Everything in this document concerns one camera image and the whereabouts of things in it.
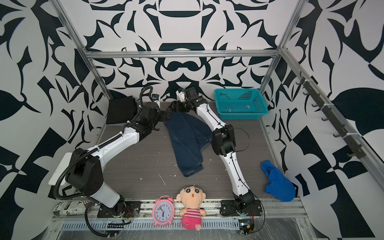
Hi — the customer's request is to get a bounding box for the grey wall hook rail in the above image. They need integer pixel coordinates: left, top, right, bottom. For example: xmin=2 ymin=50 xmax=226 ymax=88
xmin=297 ymin=72 xmax=367 ymax=159

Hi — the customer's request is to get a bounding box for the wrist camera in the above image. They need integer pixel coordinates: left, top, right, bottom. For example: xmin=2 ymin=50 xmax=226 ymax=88
xmin=176 ymin=89 xmax=186 ymax=102
xmin=151 ymin=94 xmax=160 ymax=106

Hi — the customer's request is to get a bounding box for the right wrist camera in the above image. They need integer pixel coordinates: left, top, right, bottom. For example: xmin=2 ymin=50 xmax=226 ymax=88
xmin=176 ymin=89 xmax=186 ymax=102

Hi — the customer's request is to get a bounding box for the pink alarm clock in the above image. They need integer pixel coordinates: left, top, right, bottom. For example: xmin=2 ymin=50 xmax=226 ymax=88
xmin=152 ymin=196 xmax=176 ymax=227

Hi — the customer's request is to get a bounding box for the folded newspaper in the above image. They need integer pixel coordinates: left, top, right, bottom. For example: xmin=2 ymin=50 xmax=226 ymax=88
xmin=53 ymin=201 xmax=91 ymax=217

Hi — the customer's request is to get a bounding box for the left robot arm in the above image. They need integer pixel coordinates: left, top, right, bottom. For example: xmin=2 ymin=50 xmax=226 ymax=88
xmin=64 ymin=103 xmax=171 ymax=216

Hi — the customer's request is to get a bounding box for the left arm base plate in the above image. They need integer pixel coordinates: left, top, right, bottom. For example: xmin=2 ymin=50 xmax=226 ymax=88
xmin=97 ymin=201 xmax=142 ymax=219

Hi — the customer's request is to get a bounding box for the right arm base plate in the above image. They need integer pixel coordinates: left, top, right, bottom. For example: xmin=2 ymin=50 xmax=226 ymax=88
xmin=220 ymin=200 xmax=263 ymax=217

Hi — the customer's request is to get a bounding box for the black garment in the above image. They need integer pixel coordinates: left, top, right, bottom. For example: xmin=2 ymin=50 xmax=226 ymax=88
xmin=106 ymin=96 xmax=138 ymax=125

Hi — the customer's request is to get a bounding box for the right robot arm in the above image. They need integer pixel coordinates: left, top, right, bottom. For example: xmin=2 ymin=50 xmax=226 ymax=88
xmin=170 ymin=88 xmax=256 ymax=215

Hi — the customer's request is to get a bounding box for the small circuit board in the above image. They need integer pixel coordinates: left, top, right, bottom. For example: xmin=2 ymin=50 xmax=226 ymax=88
xmin=239 ymin=219 xmax=255 ymax=235

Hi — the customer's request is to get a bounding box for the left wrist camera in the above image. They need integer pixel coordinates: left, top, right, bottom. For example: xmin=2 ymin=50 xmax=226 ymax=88
xmin=151 ymin=94 xmax=160 ymax=106

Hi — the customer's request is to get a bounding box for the plush doll pink shirt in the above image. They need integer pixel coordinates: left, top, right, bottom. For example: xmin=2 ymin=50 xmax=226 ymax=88
xmin=177 ymin=186 xmax=207 ymax=231

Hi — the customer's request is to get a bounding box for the teal plastic basket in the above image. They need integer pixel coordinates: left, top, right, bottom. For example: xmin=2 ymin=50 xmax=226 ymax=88
xmin=215 ymin=89 xmax=269 ymax=120

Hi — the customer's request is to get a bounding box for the black corrugated cable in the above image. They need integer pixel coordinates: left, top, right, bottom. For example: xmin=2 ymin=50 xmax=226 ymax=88
xmin=52 ymin=149 xmax=130 ymax=238

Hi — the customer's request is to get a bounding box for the denim garment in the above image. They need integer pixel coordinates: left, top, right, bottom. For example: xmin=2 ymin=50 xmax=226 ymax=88
xmin=165 ymin=112 xmax=212 ymax=178

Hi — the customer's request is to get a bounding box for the blue cloth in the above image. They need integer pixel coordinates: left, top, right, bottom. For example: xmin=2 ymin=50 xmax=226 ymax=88
xmin=261 ymin=160 xmax=296 ymax=202

